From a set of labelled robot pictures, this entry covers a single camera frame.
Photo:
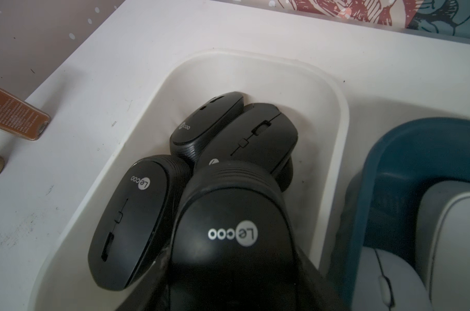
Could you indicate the brown spice jar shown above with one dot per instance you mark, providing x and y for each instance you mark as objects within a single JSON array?
[{"x": 20, "y": 118}]

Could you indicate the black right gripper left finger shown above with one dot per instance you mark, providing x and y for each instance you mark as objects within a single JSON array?
[{"x": 152, "y": 293}]

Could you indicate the white mouse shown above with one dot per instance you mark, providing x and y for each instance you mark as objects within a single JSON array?
[
  {"x": 387, "y": 282},
  {"x": 442, "y": 254}
]

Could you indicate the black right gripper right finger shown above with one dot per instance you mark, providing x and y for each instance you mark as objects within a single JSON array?
[{"x": 314, "y": 292}]

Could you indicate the teal storage box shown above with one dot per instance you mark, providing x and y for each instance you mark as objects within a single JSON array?
[{"x": 382, "y": 200}]

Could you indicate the white storage box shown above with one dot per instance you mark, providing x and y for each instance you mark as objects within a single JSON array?
[{"x": 307, "y": 95}]

